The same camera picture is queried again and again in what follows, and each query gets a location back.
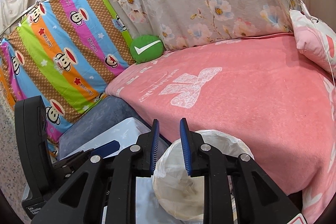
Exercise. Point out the colourful monkey striped sheet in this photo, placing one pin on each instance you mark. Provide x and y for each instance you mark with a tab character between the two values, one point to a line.
67	52

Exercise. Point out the white lined trash bin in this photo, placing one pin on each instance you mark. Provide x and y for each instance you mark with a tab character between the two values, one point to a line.
180	195

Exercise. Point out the blue grey velvet pillow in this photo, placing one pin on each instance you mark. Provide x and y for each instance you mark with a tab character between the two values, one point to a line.
106	114

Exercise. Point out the pink floral pillow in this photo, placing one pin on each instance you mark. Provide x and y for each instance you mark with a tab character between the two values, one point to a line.
315	40

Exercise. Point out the green checkmark round cushion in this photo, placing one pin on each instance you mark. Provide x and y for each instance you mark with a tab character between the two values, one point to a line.
146	48

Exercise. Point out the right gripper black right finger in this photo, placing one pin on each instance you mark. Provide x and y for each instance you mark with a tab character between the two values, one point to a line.
203	160

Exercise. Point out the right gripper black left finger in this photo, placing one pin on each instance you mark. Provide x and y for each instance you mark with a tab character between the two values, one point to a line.
137	160

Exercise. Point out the pink towel blanket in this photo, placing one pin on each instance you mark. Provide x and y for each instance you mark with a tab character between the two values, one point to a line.
262	91

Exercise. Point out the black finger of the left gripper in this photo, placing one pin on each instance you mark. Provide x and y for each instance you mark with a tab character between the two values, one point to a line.
105	149

